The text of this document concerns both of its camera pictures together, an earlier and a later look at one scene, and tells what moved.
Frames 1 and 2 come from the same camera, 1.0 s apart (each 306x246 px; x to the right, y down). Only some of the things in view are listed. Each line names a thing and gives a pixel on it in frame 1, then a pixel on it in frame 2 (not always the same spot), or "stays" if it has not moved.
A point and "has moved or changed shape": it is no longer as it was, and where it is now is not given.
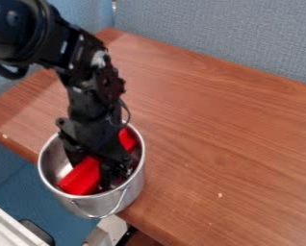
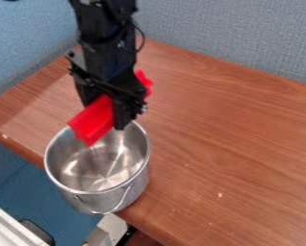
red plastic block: [83, 180] has moved or changed shape
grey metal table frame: [108, 232] stays
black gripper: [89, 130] -> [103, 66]
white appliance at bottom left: [9, 232] stays
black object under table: [39, 233] stays
